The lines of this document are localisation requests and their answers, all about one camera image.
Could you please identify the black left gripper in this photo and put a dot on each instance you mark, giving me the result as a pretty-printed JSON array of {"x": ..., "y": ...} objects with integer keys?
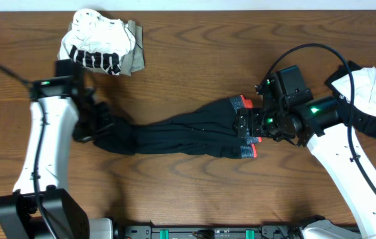
[{"x": 107, "y": 121}]

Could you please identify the black pants with red waistband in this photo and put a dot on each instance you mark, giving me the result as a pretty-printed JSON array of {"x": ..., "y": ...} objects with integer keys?
[{"x": 210, "y": 130}]

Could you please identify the white shirt with black print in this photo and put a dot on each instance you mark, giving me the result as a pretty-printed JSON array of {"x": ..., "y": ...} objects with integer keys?
[{"x": 96, "y": 40}]

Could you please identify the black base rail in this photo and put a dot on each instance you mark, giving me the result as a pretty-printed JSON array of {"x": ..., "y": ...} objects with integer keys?
[{"x": 316, "y": 227}]

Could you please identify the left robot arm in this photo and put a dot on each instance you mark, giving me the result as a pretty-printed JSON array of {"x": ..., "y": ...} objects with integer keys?
[{"x": 63, "y": 110}]

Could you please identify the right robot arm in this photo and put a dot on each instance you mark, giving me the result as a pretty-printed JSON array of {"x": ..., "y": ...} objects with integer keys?
[{"x": 289, "y": 111}]

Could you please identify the black and white garment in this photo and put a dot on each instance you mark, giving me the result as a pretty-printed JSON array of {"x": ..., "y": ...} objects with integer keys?
[{"x": 364, "y": 110}]

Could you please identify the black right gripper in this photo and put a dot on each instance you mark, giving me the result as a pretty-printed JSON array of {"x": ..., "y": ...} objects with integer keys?
[{"x": 254, "y": 114}]

